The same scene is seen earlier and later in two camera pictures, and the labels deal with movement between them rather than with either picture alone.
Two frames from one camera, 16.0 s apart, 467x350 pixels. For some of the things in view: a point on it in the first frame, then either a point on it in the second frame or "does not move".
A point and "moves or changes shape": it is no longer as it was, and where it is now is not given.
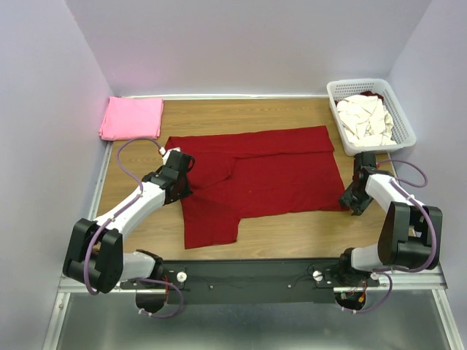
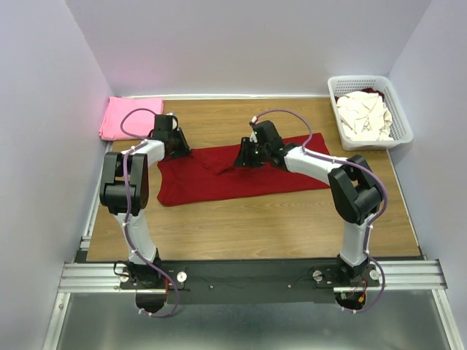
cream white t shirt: x=365 y=120 does not move
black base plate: x=250 y=282 does not move
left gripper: x=185 y=192 -> x=184 y=148
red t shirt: x=261 y=171 moves or changes shape
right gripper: x=357 y=207 -> x=242 y=159
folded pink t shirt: x=128 y=118 does not move
